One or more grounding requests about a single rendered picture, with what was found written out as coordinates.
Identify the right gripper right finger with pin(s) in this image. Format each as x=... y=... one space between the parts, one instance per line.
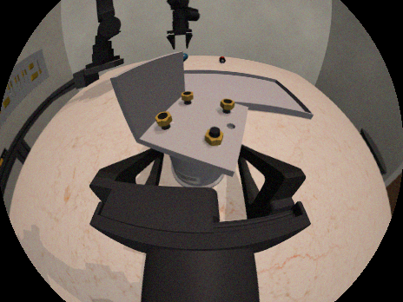
x=282 y=180

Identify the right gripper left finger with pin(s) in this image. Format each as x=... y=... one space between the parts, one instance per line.
x=127 y=169

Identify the brass hex nut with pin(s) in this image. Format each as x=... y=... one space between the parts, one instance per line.
x=227 y=104
x=213 y=141
x=187 y=96
x=163 y=119

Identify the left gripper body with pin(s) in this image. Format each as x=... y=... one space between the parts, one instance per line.
x=179 y=28

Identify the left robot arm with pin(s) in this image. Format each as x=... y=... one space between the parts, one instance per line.
x=110 y=25

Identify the grey l-shaped metal bracket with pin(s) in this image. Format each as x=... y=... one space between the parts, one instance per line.
x=155 y=86

